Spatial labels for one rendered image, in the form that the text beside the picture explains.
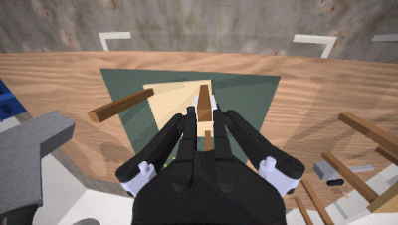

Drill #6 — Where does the light grey rectangular bar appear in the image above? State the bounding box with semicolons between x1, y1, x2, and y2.
347;165;375;172

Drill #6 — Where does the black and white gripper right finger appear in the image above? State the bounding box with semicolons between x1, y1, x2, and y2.
210;95;305;198

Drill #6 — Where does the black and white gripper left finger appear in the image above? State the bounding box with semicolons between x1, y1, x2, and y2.
115;96;199;197

